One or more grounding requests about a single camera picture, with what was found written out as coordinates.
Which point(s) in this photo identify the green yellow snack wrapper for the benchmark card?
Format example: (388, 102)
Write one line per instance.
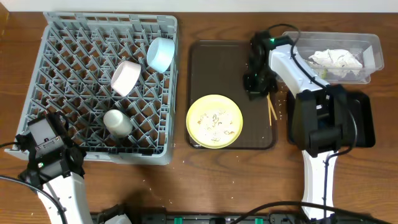
(323, 74)

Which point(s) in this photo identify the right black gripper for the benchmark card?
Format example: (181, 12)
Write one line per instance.
(259, 86)

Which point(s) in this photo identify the wooden chopstick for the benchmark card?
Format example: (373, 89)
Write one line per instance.
(269, 110)
(271, 107)

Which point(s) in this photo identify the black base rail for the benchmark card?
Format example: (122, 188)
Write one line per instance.
(119, 211)

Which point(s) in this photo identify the white tissue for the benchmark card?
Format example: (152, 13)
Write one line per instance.
(338, 62)

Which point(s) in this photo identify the dark brown serving tray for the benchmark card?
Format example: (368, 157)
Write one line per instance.
(217, 68)

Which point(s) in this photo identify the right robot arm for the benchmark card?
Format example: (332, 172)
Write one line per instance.
(319, 124)

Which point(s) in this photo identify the yellow plate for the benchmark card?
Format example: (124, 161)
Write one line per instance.
(214, 121)

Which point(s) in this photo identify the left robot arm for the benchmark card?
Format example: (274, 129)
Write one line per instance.
(55, 168)

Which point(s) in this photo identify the black rectangular tray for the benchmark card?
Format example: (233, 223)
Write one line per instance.
(360, 106)

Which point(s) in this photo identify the grey plastic dish rack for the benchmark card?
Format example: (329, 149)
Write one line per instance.
(78, 55)

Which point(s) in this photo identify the cream white cup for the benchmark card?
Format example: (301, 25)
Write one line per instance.
(117, 123)

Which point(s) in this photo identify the white pink bowl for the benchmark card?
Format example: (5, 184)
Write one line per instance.
(125, 77)

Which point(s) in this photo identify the clear plastic waste bin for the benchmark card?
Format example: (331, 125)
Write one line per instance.
(366, 48)

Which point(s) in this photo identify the light blue bowl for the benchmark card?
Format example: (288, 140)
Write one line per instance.
(160, 54)

